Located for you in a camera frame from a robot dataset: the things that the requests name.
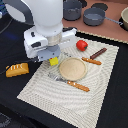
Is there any pink brown board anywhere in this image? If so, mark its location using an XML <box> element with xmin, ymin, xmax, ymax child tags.
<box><xmin>63</xmin><ymin>1</ymin><xmax>128</xmax><ymax>43</ymax></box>

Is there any fork with orange handle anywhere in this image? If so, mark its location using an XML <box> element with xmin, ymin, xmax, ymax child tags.
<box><xmin>48</xmin><ymin>73</ymin><xmax>90</xmax><ymax>92</ymax></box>

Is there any yellow snack box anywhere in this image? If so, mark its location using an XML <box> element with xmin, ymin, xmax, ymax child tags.
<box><xmin>49</xmin><ymin>57</ymin><xmax>58</xmax><ymax>66</ymax></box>

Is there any grey saucepan with handle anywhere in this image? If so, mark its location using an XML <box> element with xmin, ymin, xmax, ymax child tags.
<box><xmin>82</xmin><ymin>7</ymin><xmax>124</xmax><ymax>27</ymax></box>

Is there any red toy tomato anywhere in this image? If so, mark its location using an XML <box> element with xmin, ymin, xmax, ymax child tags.
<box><xmin>76</xmin><ymin>40</ymin><xmax>88</xmax><ymax>51</ymax></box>

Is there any dark grey pot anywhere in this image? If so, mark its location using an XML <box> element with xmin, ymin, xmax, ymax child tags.
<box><xmin>63</xmin><ymin>0</ymin><xmax>82</xmax><ymax>21</ymax></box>

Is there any beige woven placemat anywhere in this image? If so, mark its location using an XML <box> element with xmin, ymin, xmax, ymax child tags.
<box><xmin>17</xmin><ymin>39</ymin><xmax>118</xmax><ymax>128</ymax></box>

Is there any orange toy bread loaf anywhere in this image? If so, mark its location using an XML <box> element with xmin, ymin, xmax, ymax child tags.
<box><xmin>6</xmin><ymin>63</ymin><xmax>29</xmax><ymax>77</ymax></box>

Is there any knife with orange handle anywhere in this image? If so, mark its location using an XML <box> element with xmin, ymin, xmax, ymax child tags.
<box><xmin>82</xmin><ymin>57</ymin><xmax>102</xmax><ymax>65</ymax></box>

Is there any beige bowl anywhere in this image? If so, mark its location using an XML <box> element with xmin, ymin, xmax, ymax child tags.
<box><xmin>121</xmin><ymin>7</ymin><xmax>128</xmax><ymax>30</ymax></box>

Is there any round beige plate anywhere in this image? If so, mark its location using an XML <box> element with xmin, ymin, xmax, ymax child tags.
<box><xmin>59</xmin><ymin>57</ymin><xmax>87</xmax><ymax>81</ymax></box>

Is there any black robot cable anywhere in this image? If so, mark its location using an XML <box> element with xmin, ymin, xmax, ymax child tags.
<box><xmin>0</xmin><ymin>57</ymin><xmax>39</xmax><ymax>75</ymax></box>

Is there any brown toy sausage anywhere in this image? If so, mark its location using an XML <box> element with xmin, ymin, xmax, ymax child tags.
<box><xmin>90</xmin><ymin>48</ymin><xmax>107</xmax><ymax>59</ymax></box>

